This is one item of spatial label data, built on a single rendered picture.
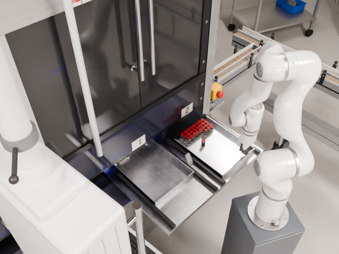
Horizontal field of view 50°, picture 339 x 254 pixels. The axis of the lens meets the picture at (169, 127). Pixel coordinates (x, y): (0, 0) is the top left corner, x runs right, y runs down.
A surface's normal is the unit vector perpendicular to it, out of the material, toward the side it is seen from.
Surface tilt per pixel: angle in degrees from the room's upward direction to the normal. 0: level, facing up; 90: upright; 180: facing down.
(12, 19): 90
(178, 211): 0
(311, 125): 90
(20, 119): 90
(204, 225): 0
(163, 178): 0
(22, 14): 90
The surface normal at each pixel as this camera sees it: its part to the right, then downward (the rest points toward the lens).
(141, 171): 0.00, -0.70
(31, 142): 0.81, 0.41
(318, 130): -0.73, 0.49
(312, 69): 0.20, 0.33
